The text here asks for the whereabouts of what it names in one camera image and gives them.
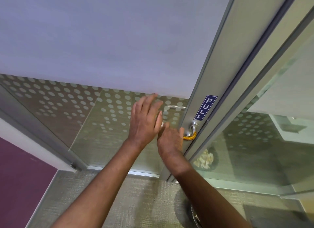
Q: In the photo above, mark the dotted frosted glass door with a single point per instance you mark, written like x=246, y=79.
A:
x=98, y=51

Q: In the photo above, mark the grey aluminium door frame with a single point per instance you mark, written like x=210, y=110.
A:
x=255, y=63

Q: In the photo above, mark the white counter behind glass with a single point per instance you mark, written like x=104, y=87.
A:
x=292, y=127

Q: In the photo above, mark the person's right thumb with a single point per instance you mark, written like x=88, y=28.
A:
x=182, y=132

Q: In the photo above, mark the person's left forearm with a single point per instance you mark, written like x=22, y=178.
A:
x=98, y=186

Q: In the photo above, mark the person's right hand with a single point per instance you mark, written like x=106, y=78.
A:
x=170, y=144

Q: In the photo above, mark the silver lever behind glass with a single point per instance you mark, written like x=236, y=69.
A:
x=174, y=107

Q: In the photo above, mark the bin with crumpled paper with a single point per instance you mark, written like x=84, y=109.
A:
x=204, y=159

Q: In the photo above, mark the blue rectangular door sticker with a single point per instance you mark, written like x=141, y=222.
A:
x=205, y=107

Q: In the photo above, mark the person's right forearm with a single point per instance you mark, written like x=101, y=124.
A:
x=208, y=196

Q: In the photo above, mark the dotted glass side panel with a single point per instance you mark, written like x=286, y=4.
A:
x=257, y=149

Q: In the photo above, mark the dark round waste bin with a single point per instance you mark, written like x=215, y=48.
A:
x=195, y=218

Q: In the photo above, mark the person's left hand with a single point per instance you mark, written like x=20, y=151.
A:
x=141, y=126

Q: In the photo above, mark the person's left thumb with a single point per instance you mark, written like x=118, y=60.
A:
x=159, y=127

